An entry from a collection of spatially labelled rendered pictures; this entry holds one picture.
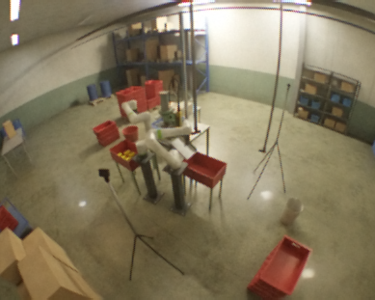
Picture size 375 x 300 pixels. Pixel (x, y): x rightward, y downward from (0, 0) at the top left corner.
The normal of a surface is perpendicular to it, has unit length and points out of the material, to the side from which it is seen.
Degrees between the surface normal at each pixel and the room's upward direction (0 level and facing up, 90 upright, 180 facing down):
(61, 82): 90
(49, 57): 90
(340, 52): 90
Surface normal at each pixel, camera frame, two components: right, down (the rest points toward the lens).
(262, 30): -0.61, 0.49
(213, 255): -0.04, -0.81
